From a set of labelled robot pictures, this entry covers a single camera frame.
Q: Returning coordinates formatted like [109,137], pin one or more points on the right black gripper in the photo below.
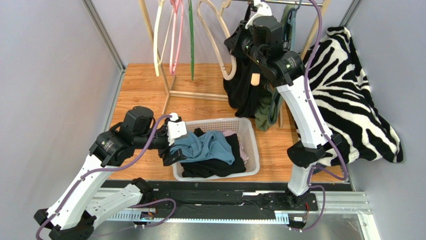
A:
[233,40]

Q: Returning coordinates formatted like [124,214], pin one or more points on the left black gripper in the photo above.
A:
[165,153]

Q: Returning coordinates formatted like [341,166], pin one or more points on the blue tank top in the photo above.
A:
[211,145]

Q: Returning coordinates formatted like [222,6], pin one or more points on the black tank top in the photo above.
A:
[216,167]

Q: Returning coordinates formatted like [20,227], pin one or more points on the green plastic hanger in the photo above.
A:
[191,39]

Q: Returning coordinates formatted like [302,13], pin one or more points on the pink plastic hanger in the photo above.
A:
[176,34]

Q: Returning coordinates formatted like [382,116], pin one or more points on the cream plastic hanger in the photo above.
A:
[159,52]

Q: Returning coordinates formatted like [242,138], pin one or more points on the light wooden hanger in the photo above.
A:
[255,79]

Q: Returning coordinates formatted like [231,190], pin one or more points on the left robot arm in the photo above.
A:
[75,215]

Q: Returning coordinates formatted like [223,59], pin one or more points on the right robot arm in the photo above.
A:
[261,39]

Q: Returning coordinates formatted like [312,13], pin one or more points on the teal plastic hanger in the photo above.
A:
[288,21]

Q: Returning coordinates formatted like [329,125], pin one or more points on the olive green tank top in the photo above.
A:
[263,106]

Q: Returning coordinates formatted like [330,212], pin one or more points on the wooden clothes rack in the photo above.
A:
[169,89]

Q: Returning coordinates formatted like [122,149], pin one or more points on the white plastic basket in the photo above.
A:
[246,136]

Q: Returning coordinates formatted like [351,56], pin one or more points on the zebra print blanket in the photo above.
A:
[341,90]

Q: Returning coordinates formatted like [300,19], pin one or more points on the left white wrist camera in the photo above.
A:
[176,128]

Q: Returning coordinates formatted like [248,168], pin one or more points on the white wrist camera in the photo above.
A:
[263,10]
[176,128]

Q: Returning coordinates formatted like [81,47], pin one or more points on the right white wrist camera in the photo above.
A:
[263,10]

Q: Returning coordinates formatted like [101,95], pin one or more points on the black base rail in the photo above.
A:
[218,200]

